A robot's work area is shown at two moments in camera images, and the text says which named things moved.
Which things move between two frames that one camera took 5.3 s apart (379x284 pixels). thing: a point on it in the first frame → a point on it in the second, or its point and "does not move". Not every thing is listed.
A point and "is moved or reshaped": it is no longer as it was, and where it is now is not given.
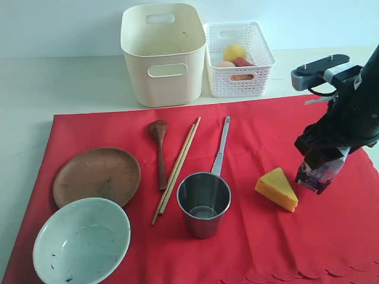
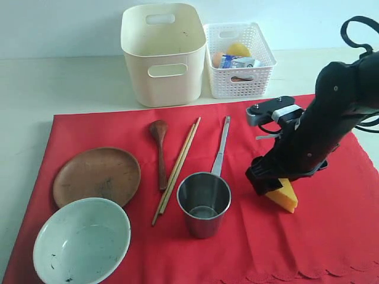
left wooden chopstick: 173,175 does not move
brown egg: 224,64 → 217,60
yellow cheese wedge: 275,186 does not move
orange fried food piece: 241,77 is moved or reshaped
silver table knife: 216,168 does not move
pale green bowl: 82,241 does not move
